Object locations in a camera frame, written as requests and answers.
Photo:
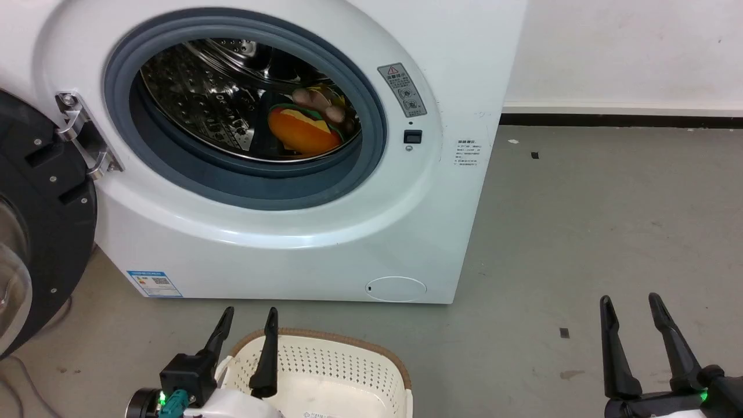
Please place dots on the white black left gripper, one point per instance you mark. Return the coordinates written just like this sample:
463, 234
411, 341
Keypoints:
191, 380

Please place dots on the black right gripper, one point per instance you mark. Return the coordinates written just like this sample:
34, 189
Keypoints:
685, 403

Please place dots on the white perforated laundry basket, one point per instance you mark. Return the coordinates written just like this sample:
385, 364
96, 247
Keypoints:
325, 377

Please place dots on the white front-load washing machine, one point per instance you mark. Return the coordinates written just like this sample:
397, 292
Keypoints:
325, 249

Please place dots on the orange hamburger plush toy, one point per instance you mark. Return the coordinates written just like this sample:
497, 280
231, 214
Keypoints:
302, 132

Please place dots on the black round washing machine door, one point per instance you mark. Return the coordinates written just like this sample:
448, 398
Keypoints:
46, 220

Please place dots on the pink and yellow plush toy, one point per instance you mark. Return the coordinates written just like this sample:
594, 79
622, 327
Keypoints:
319, 100

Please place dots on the blue energy label sticker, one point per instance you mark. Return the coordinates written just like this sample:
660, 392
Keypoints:
154, 284

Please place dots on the grey rubber door gasket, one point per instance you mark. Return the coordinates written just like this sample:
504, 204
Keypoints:
244, 183

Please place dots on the round white filter cover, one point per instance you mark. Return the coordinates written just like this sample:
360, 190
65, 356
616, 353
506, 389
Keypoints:
396, 288

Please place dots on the stainless steel washer drum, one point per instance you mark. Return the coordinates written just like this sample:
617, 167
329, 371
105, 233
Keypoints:
203, 98

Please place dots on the chrome door hinge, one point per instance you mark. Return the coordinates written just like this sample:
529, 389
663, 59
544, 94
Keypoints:
81, 136

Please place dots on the small printed text sticker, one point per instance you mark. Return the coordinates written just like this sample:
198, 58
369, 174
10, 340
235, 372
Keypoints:
466, 153

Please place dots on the black door latch socket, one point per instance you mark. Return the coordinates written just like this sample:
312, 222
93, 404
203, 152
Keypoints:
413, 137

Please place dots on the grey warning sticker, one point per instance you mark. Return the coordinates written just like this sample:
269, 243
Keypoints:
401, 89

